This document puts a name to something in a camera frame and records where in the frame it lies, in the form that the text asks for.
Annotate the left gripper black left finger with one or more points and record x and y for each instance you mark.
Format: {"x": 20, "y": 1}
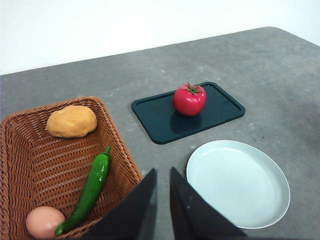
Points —
{"x": 135, "y": 215}

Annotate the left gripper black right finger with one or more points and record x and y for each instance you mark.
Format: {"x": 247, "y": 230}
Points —
{"x": 195, "y": 217}

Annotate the red tomato with green stem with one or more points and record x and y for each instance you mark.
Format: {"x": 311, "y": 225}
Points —
{"x": 188, "y": 102}

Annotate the green chili pepper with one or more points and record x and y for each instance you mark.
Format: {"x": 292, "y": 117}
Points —
{"x": 93, "y": 185}

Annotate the pale grey round plate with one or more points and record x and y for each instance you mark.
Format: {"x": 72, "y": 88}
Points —
{"x": 240, "y": 185}

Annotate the pale brown egg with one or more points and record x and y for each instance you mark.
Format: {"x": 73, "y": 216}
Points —
{"x": 43, "y": 221}

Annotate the brown wicker basket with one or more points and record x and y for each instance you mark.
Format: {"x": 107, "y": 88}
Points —
{"x": 50, "y": 165}

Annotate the black rectangular tray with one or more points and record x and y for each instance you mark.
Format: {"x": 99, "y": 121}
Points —
{"x": 155, "y": 117}

